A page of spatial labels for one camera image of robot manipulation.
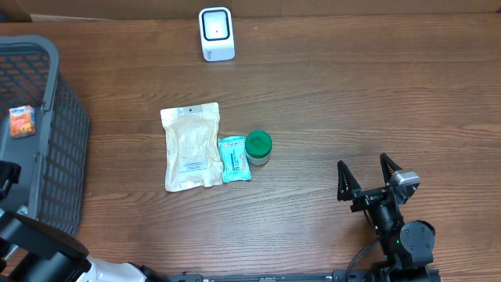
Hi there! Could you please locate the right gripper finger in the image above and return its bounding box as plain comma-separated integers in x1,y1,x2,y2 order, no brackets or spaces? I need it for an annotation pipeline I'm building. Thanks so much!
380,153,402,183
337,161,361,201

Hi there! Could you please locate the green lid jar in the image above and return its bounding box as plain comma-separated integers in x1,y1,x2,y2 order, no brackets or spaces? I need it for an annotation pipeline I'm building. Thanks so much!
245,131,272,165

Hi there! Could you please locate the teal wet wipes pack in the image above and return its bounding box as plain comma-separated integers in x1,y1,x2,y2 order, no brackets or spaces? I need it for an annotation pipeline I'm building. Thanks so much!
218,136,251,183

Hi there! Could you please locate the beige foil pouch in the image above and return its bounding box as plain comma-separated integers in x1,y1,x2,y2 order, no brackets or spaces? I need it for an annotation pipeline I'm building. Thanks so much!
160,103,223,192

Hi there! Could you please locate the orange Kleenex tissue pack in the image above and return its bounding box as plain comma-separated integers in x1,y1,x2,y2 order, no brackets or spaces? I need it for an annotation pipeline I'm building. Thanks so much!
9,105,36,138

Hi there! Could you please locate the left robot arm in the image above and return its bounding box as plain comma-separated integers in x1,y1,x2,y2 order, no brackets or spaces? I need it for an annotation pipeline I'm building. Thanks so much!
1,211,166,282

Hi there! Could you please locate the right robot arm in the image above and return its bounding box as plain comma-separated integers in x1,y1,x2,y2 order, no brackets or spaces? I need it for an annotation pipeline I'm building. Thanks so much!
337,154,441,281

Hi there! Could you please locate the white barcode scanner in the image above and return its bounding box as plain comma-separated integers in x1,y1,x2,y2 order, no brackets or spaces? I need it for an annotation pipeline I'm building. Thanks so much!
199,6,236,62

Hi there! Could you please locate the grey plastic basket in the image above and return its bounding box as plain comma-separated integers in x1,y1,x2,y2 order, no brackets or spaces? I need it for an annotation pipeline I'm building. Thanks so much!
1,35,91,236

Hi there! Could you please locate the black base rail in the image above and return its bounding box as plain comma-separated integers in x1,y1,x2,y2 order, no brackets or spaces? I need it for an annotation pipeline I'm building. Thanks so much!
164,269,442,282

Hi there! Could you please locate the cardboard back wall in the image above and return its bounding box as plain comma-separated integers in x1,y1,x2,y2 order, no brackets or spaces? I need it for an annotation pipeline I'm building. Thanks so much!
1,0,500,21

